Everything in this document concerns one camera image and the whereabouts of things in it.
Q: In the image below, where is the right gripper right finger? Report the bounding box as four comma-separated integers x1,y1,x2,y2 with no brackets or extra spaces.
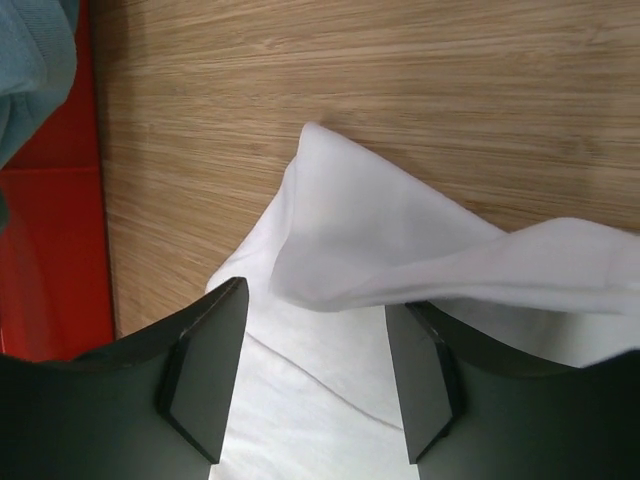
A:
385,302,639,479

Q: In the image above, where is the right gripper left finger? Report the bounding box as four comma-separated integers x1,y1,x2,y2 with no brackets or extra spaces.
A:
1,277,249,479

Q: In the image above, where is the blue-grey t-shirt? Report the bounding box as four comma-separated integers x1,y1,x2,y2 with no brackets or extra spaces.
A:
0,0,81,226

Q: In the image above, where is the red plastic bin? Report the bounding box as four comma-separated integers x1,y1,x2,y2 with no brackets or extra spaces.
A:
1,1,115,361

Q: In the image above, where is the white printed t-shirt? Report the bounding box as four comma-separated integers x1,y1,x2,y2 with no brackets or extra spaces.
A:
209,123,639,479

